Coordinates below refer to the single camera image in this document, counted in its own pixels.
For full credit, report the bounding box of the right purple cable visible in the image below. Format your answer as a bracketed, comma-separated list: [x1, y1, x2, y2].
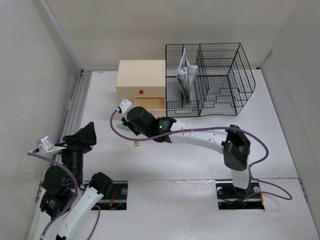
[109, 107, 293, 201]

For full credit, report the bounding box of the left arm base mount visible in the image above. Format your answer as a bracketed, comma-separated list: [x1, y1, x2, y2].
[96, 181, 129, 211]

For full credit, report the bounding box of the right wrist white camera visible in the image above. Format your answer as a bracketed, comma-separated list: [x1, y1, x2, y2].
[117, 99, 135, 115]

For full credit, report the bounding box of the green transparent correction tape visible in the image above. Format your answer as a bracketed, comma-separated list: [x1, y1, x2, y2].
[117, 123, 131, 132]

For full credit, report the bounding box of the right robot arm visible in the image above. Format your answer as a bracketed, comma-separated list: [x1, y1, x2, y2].
[119, 104, 251, 197]

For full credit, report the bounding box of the aluminium rail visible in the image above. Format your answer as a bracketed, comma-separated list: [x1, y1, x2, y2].
[49, 69, 92, 180]

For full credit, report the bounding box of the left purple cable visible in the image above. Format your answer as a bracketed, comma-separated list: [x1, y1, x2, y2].
[26, 151, 101, 240]

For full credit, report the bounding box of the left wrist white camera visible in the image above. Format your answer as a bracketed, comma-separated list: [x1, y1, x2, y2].
[36, 136, 66, 156]

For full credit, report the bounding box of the white paper manual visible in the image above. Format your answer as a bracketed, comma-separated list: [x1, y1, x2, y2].
[175, 47, 199, 104]

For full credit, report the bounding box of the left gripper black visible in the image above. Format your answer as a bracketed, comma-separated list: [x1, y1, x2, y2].
[53, 121, 97, 186]

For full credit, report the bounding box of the cream drawer cabinet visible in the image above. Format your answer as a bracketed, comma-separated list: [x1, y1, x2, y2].
[116, 60, 166, 104]

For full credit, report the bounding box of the wrist white camera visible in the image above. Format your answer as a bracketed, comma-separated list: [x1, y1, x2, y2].
[36, 136, 66, 156]
[117, 99, 135, 115]

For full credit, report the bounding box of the purple cable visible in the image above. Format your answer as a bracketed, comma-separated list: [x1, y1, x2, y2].
[26, 151, 101, 240]
[109, 107, 293, 201]

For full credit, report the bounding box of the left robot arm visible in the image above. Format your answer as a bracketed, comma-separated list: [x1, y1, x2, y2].
[28, 122, 116, 240]

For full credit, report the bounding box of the black wire mesh organizer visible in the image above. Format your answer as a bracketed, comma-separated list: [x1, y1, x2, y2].
[165, 42, 256, 118]

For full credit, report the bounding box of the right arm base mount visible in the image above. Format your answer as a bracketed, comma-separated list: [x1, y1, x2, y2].
[215, 180, 265, 210]

